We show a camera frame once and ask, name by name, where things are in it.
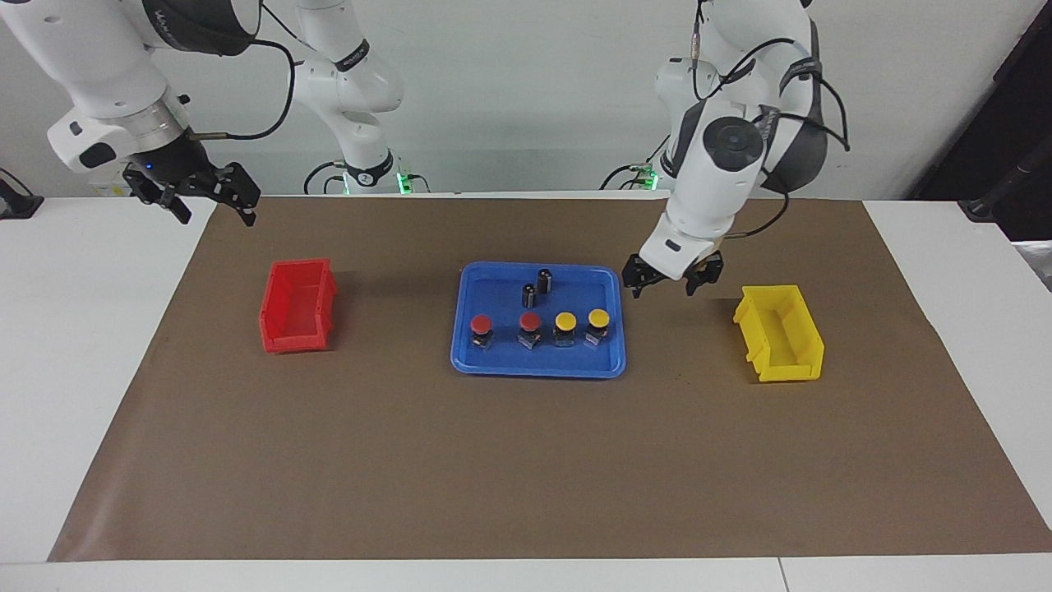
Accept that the blue plastic tray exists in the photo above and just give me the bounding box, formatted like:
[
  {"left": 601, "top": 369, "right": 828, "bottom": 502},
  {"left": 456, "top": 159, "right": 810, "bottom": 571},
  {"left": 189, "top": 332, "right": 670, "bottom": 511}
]
[{"left": 450, "top": 261, "right": 627, "bottom": 379}]

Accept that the white box yellow label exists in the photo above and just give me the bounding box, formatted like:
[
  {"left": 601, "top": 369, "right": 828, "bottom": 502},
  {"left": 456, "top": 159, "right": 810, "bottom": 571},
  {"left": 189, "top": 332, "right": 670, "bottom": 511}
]
[{"left": 90, "top": 169, "right": 136, "bottom": 197}]

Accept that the yellow plastic bin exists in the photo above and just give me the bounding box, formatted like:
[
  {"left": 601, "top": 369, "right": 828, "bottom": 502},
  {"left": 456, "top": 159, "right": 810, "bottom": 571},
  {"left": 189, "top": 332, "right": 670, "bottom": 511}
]
[{"left": 732, "top": 284, "right": 825, "bottom": 383}]

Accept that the red plastic bin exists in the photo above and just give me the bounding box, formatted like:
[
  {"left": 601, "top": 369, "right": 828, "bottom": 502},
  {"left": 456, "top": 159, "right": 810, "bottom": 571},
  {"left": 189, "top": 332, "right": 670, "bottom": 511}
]
[{"left": 259, "top": 258, "right": 339, "bottom": 354}]

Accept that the brown paper table mat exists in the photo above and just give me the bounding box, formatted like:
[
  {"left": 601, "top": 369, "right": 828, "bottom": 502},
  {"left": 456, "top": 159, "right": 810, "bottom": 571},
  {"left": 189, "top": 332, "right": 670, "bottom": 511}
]
[{"left": 48, "top": 196, "right": 1052, "bottom": 562}]

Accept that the grey crinkled sheet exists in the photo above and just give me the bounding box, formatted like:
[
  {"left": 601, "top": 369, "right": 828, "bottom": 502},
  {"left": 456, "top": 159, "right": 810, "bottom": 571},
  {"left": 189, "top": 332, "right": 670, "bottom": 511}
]
[{"left": 1015, "top": 241, "right": 1052, "bottom": 290}]

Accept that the black equipment stand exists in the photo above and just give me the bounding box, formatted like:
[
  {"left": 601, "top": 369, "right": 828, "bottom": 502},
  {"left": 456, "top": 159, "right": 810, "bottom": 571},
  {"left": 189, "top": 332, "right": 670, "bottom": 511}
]
[{"left": 908, "top": 0, "right": 1052, "bottom": 242}]

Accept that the black right base cable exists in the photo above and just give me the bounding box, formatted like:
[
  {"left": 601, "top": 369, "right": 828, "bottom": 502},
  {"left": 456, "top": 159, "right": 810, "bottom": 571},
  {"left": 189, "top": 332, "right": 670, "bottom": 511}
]
[{"left": 304, "top": 160, "right": 346, "bottom": 196}]

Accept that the black base cable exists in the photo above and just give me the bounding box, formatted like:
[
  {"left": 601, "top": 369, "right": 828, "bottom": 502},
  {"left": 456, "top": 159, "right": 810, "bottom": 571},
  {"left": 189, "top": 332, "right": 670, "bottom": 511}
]
[
  {"left": 600, "top": 127, "right": 671, "bottom": 192},
  {"left": 304, "top": 160, "right": 346, "bottom": 196}
]

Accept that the black left base cable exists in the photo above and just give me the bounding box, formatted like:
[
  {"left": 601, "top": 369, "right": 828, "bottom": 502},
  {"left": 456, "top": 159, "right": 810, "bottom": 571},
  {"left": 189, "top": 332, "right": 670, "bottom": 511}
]
[{"left": 600, "top": 127, "right": 671, "bottom": 192}]

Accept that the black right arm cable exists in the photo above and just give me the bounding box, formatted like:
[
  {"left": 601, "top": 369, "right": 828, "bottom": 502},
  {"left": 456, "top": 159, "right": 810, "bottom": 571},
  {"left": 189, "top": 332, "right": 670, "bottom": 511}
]
[{"left": 193, "top": 39, "right": 295, "bottom": 141}]

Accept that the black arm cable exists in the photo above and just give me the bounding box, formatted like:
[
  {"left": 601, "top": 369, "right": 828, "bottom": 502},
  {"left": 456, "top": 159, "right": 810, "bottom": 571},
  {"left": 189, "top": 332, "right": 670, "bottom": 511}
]
[
  {"left": 690, "top": 0, "right": 851, "bottom": 239},
  {"left": 193, "top": 39, "right": 295, "bottom": 141}
]

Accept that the black clamp mount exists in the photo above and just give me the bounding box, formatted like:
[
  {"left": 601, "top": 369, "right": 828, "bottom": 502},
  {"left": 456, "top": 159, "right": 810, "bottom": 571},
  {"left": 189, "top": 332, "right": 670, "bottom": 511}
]
[{"left": 0, "top": 169, "right": 44, "bottom": 220}]

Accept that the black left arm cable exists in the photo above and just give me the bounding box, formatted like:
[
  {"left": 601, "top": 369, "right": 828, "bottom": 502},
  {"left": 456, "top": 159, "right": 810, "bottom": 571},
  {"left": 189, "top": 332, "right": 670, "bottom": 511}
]
[{"left": 690, "top": 0, "right": 851, "bottom": 239}]

